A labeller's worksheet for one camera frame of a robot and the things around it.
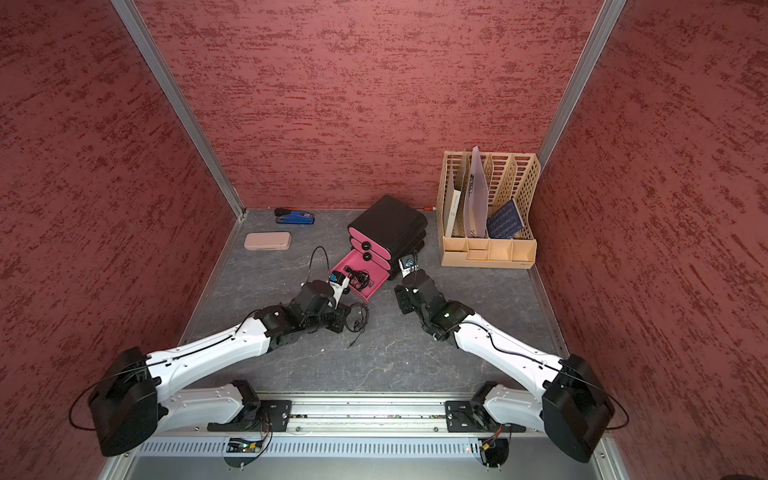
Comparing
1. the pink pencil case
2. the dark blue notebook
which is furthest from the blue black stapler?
the dark blue notebook

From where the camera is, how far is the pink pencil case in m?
1.09

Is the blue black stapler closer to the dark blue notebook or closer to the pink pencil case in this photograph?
the pink pencil case

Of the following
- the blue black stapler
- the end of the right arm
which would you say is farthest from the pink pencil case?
the end of the right arm

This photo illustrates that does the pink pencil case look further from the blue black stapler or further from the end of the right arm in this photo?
the end of the right arm

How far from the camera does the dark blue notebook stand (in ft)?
3.29

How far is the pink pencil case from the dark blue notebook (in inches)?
29.3

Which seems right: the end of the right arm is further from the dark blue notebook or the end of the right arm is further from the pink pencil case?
the pink pencil case

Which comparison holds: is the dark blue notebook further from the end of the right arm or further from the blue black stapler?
the blue black stapler
